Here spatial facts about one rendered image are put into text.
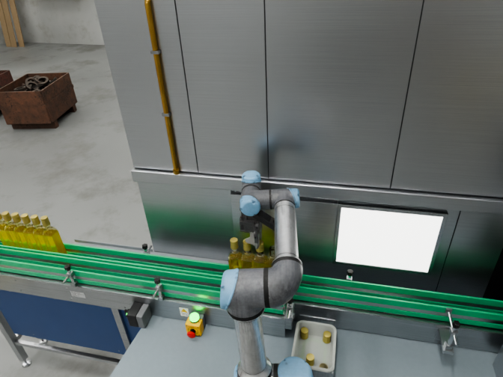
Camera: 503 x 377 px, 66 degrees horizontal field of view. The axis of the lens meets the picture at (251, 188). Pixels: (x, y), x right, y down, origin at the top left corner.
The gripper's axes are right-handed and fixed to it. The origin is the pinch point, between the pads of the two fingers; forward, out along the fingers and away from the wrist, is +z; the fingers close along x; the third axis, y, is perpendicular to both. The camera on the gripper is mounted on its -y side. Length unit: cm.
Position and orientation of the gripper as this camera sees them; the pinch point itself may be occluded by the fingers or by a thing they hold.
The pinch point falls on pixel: (259, 243)
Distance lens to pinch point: 171.9
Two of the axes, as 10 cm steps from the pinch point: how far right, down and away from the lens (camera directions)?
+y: -9.7, -0.9, 2.1
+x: -2.2, 5.4, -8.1
